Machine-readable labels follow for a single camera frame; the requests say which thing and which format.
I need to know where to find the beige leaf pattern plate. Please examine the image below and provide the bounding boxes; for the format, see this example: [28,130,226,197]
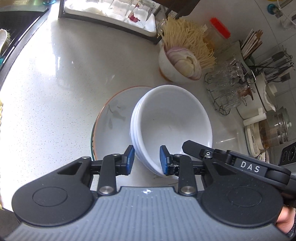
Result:
[91,86,152,161]

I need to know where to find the white ceramic bowl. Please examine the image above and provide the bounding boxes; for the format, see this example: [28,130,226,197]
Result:
[130,85,213,177]

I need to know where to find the person's right hand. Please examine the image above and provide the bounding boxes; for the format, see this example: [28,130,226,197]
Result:
[276,206,295,233]

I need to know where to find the black induction cooktop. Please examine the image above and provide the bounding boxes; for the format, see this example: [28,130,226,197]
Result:
[278,142,296,166]

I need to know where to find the patterned bowl with tea leaves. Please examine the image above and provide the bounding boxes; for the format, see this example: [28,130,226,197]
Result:
[256,150,271,163]

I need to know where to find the glass health kettle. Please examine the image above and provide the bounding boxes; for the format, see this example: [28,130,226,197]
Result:
[244,107,292,158]

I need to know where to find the bowl with onion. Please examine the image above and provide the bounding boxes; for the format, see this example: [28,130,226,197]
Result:
[159,47,202,84]

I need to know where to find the hanging scissors and utensils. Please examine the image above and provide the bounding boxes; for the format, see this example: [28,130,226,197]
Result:
[256,49,294,83]

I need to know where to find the dried noodle bundle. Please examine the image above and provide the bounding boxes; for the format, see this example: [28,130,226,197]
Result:
[161,17,216,69]

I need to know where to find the red lid plastic jar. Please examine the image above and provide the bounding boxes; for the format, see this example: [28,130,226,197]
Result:
[203,18,231,50]

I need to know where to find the chopstick holder with chopsticks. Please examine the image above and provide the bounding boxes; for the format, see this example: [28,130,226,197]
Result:
[241,29,263,60]

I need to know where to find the black dish rack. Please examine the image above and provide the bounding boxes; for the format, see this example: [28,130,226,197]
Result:
[58,0,199,44]

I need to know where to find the drinking glass right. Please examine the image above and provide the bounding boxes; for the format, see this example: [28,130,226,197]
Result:
[127,1,152,25]

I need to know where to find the white silicone spoon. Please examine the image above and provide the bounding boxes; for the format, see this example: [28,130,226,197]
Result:
[0,29,8,51]

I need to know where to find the wire rack with glasses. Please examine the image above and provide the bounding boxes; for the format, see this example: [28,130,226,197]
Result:
[204,59,254,115]

